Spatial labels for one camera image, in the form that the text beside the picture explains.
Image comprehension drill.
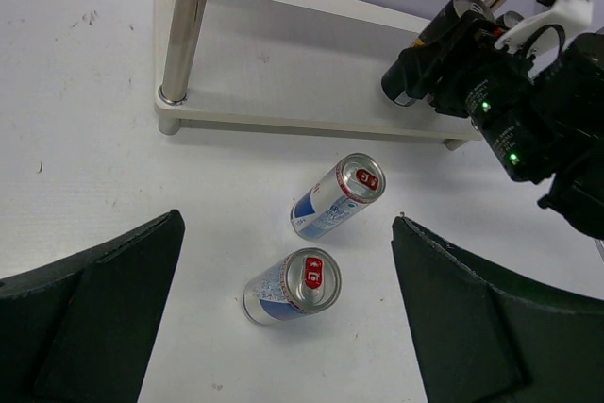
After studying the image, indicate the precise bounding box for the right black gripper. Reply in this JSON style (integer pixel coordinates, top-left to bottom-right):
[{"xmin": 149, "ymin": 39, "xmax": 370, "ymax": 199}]
[{"xmin": 398, "ymin": 10, "xmax": 603, "ymax": 183}]

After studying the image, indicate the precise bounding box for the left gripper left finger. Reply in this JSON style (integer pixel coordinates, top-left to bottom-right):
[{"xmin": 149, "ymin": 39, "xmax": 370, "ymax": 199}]
[{"xmin": 1, "ymin": 210, "xmax": 185, "ymax": 402}]

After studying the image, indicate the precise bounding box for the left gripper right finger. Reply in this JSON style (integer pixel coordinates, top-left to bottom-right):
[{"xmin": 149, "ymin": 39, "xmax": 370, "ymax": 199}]
[{"xmin": 392, "ymin": 215, "xmax": 603, "ymax": 402}]

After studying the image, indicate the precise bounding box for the black energy can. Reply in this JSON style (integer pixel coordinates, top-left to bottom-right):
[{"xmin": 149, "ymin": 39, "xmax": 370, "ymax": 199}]
[
  {"xmin": 495, "ymin": 10, "xmax": 524, "ymax": 29},
  {"xmin": 380, "ymin": 0, "xmax": 494, "ymax": 107}
]

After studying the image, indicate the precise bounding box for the blue red bull can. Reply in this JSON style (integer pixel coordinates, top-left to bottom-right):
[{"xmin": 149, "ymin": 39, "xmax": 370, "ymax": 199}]
[{"xmin": 241, "ymin": 247, "xmax": 342, "ymax": 326}]

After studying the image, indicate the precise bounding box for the black energy can front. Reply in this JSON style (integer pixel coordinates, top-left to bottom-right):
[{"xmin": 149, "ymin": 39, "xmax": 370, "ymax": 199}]
[{"xmin": 495, "ymin": 10, "xmax": 524, "ymax": 29}]

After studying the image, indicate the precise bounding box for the white two-tier shelf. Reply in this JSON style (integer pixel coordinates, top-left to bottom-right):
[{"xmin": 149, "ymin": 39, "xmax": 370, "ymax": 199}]
[{"xmin": 153, "ymin": 0, "xmax": 478, "ymax": 149}]

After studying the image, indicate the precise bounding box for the red bull can rear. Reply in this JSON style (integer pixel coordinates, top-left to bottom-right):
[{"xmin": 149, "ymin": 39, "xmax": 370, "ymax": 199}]
[{"xmin": 290, "ymin": 153, "xmax": 386, "ymax": 241}]

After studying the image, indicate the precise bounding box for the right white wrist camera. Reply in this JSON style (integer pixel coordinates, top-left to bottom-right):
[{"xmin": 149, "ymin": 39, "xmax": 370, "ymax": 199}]
[{"xmin": 494, "ymin": 0, "xmax": 594, "ymax": 53}]

